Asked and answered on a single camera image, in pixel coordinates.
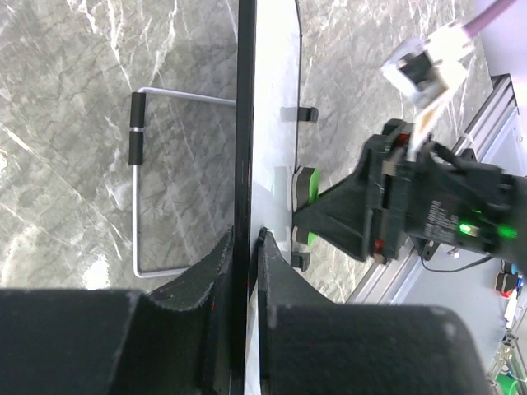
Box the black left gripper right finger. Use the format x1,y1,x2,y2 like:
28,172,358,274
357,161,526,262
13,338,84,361
257,229,490,394

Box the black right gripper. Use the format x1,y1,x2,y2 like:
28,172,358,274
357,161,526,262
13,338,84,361
292,119,526,263

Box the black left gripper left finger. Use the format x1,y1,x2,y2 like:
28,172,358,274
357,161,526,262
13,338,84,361
1,233,233,394

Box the green bone-shaped eraser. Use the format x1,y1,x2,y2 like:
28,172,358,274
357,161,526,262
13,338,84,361
291,166,320,246

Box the white board with black frame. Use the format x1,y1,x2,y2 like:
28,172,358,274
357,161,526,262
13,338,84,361
128,0,319,395

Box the aluminium rail at table front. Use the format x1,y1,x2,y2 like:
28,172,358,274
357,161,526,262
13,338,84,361
347,75,526,304

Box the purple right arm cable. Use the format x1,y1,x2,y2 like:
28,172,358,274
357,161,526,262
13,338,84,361
460,0,515,40

